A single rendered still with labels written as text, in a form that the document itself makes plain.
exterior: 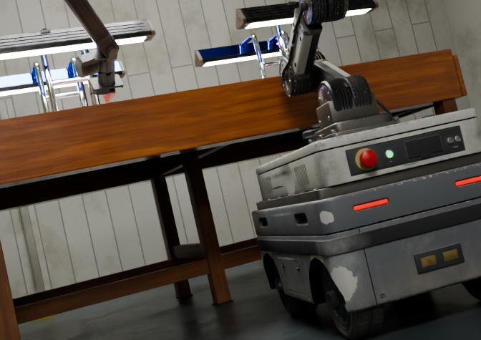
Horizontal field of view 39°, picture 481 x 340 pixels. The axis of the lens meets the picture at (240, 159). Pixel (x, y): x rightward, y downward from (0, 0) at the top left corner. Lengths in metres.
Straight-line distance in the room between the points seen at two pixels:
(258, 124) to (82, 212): 2.16
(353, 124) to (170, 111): 0.63
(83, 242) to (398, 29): 2.50
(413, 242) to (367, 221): 0.12
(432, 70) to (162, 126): 1.06
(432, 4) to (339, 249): 3.63
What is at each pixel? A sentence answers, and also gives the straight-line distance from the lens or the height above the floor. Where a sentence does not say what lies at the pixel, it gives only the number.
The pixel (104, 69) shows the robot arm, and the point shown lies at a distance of 2.34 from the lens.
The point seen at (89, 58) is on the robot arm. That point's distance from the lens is 2.30.
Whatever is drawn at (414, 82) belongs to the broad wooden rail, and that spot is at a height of 0.66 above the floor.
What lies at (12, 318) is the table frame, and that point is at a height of 0.20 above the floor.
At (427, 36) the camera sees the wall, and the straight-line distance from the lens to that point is 4.96.
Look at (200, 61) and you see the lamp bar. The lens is 3.19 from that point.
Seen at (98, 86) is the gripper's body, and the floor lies 0.87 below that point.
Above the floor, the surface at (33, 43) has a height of 1.06.
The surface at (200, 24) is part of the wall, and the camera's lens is 4.50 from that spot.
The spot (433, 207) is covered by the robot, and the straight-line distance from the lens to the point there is 1.65.
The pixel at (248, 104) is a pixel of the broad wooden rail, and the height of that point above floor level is 0.69.
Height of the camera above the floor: 0.37
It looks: 4 degrees up
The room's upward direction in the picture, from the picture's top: 13 degrees counter-clockwise
